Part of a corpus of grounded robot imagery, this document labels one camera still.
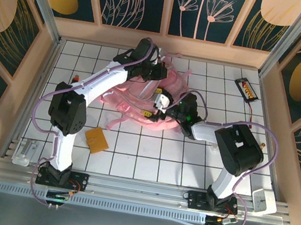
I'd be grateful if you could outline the pink student backpack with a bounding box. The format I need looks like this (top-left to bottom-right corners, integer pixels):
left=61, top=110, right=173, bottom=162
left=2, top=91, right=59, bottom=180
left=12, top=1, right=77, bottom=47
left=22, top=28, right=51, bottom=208
left=94, top=40, right=198, bottom=144

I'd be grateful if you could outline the small clear plastic box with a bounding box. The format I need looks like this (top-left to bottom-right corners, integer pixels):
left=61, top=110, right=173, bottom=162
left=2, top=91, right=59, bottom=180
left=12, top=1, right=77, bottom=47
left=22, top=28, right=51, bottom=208
left=209, top=143, right=221, bottom=155

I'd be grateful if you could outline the orange-brown leather wallet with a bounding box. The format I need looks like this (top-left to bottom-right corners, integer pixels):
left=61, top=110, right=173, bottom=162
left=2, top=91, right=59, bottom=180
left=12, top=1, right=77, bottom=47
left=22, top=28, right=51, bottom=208
left=82, top=125, right=113, bottom=157

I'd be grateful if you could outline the black tray with red-orange items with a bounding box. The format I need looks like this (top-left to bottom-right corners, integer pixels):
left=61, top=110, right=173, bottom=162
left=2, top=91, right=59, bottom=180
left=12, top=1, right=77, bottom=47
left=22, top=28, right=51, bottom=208
left=231, top=76, right=263, bottom=105

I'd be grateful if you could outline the red and black marker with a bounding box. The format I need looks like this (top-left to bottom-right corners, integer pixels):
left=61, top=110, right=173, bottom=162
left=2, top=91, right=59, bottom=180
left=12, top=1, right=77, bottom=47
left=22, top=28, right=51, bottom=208
left=70, top=74, right=81, bottom=87

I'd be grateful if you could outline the white square clock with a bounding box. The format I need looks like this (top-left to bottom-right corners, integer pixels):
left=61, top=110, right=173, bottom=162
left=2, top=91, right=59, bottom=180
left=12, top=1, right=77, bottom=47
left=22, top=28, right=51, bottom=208
left=249, top=186, right=281, bottom=217

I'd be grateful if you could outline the thin red wire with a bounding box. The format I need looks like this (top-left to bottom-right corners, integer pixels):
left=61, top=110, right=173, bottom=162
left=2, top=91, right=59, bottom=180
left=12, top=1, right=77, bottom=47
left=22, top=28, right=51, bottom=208
left=244, top=100, right=258, bottom=126

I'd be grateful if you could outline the aluminium mounting rail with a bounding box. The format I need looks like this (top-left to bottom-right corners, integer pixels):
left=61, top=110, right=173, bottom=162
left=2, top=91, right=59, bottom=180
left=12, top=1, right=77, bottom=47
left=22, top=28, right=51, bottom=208
left=0, top=152, right=290, bottom=225

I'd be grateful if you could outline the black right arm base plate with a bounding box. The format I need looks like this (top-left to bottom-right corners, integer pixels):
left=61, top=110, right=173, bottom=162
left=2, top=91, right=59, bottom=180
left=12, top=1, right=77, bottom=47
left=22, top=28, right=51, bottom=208
left=186, top=188, right=240, bottom=218

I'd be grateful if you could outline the aluminium side rail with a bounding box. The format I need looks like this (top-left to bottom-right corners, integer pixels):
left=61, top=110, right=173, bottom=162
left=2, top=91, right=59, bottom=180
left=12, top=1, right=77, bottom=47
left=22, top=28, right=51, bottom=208
left=239, top=73, right=301, bottom=203
left=0, top=30, right=67, bottom=165

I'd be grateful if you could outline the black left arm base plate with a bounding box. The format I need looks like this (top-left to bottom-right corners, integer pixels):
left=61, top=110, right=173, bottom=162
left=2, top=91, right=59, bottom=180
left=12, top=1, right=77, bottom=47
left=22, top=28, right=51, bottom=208
left=35, top=165, right=91, bottom=193

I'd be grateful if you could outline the slotted grey cable duct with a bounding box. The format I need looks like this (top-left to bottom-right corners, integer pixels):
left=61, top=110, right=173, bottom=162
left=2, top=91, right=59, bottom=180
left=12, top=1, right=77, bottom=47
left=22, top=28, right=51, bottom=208
left=0, top=180, right=209, bottom=225

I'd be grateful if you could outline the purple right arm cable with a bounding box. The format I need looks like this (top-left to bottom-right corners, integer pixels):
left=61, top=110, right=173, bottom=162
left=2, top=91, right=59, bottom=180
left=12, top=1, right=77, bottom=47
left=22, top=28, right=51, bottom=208
left=147, top=86, right=287, bottom=225

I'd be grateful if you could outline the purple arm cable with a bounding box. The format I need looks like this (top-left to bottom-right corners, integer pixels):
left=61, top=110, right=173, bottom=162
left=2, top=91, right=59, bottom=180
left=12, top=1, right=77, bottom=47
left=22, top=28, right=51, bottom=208
left=17, top=19, right=164, bottom=221
left=147, top=86, right=287, bottom=225

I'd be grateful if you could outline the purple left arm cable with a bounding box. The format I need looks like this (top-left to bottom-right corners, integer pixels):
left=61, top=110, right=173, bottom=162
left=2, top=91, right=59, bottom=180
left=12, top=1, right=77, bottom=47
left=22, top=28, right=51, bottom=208
left=17, top=19, right=164, bottom=221

